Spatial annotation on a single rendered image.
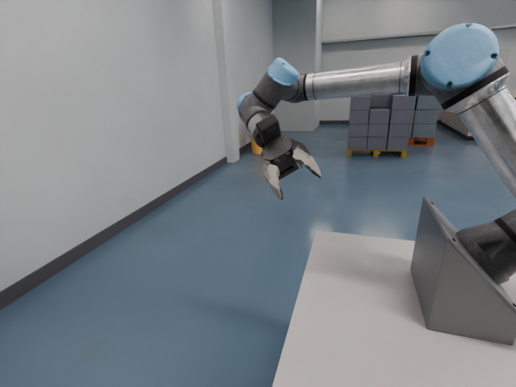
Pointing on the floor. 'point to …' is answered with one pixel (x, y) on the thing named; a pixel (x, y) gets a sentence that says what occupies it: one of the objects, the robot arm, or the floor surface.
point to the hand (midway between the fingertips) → (298, 183)
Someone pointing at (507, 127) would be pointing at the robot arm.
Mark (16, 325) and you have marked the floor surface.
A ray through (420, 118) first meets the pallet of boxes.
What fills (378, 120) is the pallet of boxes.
